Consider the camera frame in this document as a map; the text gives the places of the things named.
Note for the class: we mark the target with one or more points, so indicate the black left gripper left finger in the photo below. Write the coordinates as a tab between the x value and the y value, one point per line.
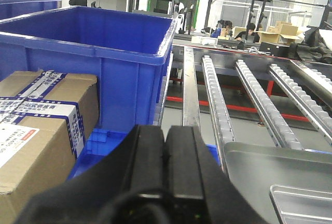
145	167

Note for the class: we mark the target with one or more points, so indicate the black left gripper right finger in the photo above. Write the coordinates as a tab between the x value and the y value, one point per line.
184	175

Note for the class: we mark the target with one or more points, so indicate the silver metal tray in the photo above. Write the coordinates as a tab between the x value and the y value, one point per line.
299	205
254	169

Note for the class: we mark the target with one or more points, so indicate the taped cardboard box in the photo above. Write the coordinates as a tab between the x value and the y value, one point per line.
46	117

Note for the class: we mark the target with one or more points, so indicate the low blue plastic bin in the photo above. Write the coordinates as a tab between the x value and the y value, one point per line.
100	143

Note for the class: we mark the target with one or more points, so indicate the large blue plastic crate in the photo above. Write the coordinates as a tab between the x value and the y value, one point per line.
128	52

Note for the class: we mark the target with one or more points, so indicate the seated person in black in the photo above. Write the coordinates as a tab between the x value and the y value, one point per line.
250	32

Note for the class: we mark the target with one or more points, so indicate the far blue plastic crate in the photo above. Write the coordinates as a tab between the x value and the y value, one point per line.
14	8

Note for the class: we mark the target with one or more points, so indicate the roller rail track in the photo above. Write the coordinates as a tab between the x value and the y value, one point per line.
219	112
316	115
279	130

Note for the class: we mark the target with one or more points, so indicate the flat steel rail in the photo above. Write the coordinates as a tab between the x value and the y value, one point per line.
191	110

